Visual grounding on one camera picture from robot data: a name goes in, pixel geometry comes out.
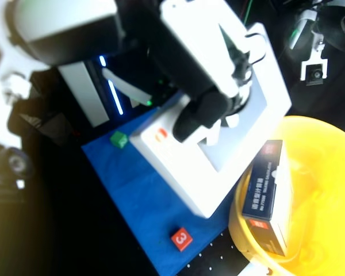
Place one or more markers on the white box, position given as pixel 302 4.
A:
pixel 172 161

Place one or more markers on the dark blue product box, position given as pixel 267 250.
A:
pixel 264 195

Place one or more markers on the yellow plastic tub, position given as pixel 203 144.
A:
pixel 319 172

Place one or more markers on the white tower with blue light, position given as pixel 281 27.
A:
pixel 83 86

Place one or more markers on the green block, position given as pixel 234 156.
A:
pixel 118 140

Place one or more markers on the blue mat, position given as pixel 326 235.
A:
pixel 132 187

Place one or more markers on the red block with number three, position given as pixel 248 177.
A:
pixel 181 238

